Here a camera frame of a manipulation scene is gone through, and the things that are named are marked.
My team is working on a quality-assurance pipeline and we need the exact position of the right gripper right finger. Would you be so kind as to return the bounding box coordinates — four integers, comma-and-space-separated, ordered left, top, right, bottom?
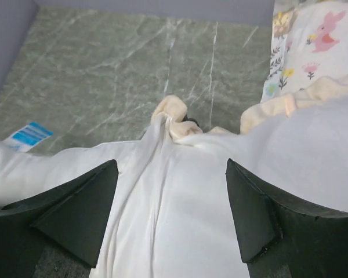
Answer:
226, 160, 348, 277

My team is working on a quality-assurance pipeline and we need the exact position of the grey pillowcase with cream ruffle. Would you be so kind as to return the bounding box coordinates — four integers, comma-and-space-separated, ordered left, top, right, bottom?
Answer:
86, 75, 348, 277

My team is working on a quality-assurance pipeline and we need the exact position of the white pillow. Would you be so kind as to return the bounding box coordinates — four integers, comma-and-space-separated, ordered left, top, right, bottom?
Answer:
0, 121, 143, 208

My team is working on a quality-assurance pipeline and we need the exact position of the animal print pillow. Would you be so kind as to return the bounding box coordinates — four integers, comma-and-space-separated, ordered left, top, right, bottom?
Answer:
261, 1, 348, 102

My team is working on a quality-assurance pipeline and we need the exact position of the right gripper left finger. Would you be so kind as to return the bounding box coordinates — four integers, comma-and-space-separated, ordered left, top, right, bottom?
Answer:
0, 160, 118, 277

